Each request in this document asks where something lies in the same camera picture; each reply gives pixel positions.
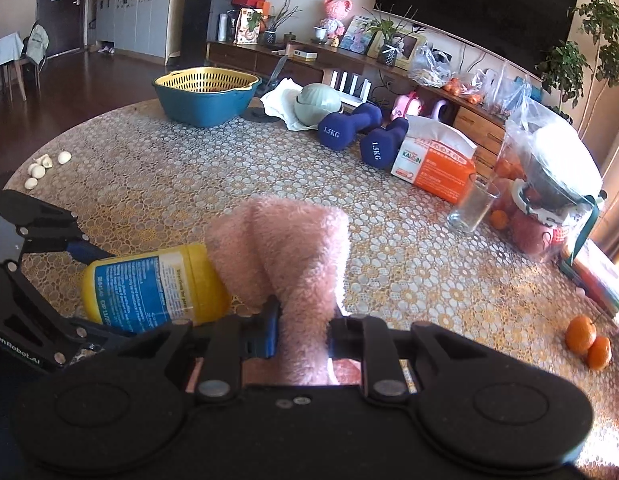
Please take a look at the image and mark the pale green lid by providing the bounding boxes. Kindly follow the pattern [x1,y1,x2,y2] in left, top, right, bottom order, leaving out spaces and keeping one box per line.
[294,83,345,126]

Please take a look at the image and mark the white router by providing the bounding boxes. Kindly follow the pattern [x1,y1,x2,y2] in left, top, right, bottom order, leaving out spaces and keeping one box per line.
[323,70,373,106]

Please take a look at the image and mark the orange and white tissue box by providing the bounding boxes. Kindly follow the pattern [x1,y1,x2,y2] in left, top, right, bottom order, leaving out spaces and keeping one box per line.
[390,114,478,206]

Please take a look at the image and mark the pink toy kettle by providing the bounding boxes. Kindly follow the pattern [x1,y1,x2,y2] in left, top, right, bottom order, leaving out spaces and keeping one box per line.
[391,90,448,124]

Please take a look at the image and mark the yellow bottle with blue label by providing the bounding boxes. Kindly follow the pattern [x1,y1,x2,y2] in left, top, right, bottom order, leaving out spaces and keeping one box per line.
[81,242,233,337]

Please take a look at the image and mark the wooden chair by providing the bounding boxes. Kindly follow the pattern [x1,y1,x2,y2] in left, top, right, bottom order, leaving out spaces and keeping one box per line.
[18,20,51,92]

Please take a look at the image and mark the small mandarin orange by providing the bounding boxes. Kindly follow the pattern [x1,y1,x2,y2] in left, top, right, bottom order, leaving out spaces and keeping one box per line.
[586,336,613,372]

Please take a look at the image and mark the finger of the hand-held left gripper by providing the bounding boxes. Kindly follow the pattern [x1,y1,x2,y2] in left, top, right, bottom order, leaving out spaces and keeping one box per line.
[0,190,116,265]
[0,260,136,362]

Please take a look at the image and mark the black television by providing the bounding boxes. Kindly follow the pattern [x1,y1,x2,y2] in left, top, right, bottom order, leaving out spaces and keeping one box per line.
[375,0,581,77]

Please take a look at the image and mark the large mandarin orange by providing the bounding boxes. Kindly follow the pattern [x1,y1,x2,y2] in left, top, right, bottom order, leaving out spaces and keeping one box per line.
[565,314,598,356]

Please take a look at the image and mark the yellow picture frame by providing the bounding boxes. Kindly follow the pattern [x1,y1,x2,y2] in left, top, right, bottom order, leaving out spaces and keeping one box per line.
[366,29,429,71]

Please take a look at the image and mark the pink plush bear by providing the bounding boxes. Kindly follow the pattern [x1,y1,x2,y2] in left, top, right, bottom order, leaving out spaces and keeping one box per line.
[318,0,353,47]

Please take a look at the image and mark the tall green houseplant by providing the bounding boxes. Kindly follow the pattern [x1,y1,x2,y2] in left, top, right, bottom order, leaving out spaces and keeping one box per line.
[534,0,619,133]

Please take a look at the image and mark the small potted plant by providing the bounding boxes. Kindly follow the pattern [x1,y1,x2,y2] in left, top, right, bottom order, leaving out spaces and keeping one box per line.
[361,4,421,67]

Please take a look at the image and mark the stack of colourful books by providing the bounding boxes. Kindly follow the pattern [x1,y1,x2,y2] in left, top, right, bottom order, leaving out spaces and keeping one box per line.
[558,238,619,319]

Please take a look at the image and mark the black refrigerator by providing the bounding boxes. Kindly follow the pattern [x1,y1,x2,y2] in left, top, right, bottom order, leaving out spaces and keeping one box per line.
[181,0,248,69]

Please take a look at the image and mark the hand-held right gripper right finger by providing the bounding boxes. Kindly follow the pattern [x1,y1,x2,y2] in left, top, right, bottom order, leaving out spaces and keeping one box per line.
[328,313,471,404]

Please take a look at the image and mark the pink fluffy cloth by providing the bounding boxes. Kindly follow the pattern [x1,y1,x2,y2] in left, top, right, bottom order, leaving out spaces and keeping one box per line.
[204,195,353,387]

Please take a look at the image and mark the grey storage cabinet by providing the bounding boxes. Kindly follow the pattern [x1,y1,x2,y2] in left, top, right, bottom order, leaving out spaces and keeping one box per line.
[96,0,181,59]

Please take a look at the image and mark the navy blue dumbbell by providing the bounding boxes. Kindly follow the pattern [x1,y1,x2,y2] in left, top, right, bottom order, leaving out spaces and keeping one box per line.
[359,117,411,171]
[317,103,384,149]

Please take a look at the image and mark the dining table with white cloth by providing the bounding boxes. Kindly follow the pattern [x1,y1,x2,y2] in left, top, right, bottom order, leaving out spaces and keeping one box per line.
[0,32,25,102]

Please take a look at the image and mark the clear drinking glass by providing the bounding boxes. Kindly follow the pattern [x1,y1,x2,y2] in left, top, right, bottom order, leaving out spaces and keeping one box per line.
[447,173,501,235]

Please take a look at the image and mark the blue basin with yellow colander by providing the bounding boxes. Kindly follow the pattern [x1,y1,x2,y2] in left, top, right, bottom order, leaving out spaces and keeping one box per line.
[152,66,263,128]

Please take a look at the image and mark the white cloth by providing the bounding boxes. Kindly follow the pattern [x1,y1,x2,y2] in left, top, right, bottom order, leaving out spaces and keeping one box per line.
[260,78,321,134]

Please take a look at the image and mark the clear plastic bag of fruit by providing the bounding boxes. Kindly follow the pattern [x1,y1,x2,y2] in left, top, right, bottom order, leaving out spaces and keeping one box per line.
[491,97,609,264]

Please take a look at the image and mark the dark wooden door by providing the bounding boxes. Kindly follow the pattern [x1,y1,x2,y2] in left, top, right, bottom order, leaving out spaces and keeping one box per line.
[36,0,90,59]

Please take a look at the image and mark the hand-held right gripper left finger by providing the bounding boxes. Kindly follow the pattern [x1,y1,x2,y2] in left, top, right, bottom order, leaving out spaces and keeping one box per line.
[132,296,282,404]

